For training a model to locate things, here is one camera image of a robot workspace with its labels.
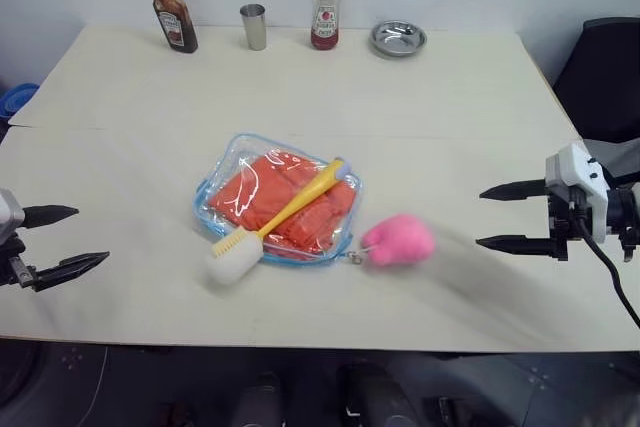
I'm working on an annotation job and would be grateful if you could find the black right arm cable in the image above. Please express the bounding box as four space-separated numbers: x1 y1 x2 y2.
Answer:
573 206 640 329

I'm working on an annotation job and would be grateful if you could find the clear pouch with orange contents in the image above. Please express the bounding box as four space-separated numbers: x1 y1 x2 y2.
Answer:
191 132 365 265

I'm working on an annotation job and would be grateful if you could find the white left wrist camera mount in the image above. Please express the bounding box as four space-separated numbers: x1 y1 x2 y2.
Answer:
0 188 27 244

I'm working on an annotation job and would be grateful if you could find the brown sauce bottle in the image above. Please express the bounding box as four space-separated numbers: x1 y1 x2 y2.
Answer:
142 0 200 55

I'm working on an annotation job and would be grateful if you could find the clear ketchup bottle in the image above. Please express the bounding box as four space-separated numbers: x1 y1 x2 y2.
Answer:
309 0 342 52

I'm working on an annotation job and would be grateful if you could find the round steel dish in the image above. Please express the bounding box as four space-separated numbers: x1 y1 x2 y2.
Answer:
369 19 429 60

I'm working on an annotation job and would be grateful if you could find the steel cup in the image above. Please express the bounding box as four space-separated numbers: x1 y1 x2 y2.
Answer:
238 3 269 52

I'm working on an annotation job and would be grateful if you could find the metal keychain clasp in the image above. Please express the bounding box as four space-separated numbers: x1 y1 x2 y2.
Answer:
343 245 370 267

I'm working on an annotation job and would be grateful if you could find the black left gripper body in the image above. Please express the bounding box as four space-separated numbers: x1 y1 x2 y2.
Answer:
0 235 39 291

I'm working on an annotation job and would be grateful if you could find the yellow sponge bottle brush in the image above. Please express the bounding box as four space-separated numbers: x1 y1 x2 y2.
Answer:
201 155 354 285

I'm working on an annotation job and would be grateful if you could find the blue plastic container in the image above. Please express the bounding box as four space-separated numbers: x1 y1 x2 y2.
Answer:
0 81 41 122

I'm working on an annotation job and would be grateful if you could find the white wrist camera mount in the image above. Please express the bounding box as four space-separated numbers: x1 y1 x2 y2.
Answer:
544 142 612 244
0 188 27 244

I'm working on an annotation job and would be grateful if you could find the black chair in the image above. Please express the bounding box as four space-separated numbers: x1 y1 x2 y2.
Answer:
551 16 640 144

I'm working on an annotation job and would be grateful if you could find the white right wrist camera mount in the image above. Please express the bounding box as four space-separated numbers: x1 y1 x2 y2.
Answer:
544 142 612 244

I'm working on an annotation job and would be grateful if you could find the pink plush pompom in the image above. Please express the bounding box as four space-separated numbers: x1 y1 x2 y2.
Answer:
360 213 436 268

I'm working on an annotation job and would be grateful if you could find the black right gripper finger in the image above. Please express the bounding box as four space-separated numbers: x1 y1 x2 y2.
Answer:
478 177 550 201
475 233 555 258

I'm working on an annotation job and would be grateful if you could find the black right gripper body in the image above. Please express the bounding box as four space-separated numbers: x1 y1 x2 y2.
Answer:
545 185 587 263

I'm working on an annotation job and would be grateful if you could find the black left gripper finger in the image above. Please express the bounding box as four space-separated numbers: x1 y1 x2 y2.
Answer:
33 250 111 294
21 204 80 230

